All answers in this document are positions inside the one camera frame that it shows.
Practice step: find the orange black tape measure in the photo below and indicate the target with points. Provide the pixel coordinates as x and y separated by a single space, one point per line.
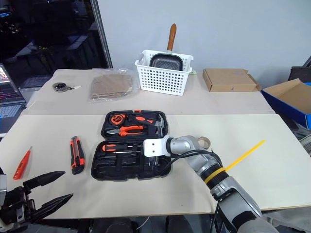
116 119

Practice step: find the grey window frame post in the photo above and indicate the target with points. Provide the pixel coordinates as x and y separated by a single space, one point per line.
103 34

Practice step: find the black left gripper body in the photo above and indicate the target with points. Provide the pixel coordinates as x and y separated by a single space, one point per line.
15 204

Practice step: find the open laptop computer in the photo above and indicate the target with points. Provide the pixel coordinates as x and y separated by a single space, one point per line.
9 97

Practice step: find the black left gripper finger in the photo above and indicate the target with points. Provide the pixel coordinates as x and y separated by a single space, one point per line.
52 204
43 179

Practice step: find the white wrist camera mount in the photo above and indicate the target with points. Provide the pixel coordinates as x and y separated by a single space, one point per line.
2 187
154 146

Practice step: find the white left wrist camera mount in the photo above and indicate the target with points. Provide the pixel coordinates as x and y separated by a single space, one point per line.
2 187

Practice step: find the orange black utility knife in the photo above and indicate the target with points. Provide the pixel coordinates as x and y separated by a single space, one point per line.
77 157

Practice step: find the orange black screwdriver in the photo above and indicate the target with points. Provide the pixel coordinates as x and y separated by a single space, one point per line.
109 147

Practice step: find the yellow zip tie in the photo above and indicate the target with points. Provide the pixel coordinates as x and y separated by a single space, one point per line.
245 153

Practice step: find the black orange claw hammer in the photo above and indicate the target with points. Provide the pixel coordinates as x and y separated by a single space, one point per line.
160 122

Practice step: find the white perforated plastic basket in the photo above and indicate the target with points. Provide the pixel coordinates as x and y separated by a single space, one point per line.
160 80

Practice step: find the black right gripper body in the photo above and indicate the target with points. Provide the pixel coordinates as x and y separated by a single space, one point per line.
155 163

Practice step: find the open blue cardboard box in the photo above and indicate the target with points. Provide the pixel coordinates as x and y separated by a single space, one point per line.
286 97

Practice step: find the flat brown cardboard box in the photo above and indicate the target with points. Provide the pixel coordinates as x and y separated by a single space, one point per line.
226 80

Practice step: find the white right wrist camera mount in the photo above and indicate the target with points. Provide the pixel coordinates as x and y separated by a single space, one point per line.
154 146

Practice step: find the black box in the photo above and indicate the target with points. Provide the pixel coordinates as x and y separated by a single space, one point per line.
300 74

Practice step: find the red pen-shaped tool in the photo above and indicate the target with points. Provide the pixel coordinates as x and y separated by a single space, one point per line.
22 166

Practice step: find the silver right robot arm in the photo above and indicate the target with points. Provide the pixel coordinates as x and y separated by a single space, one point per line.
233 194

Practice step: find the black plastic tool case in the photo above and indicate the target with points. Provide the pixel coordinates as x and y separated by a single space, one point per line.
116 167

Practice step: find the brown masking tape roll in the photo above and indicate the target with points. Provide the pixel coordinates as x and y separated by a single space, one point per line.
206 143

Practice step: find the clear bag of brown sheets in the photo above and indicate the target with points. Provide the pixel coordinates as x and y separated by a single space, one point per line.
109 87

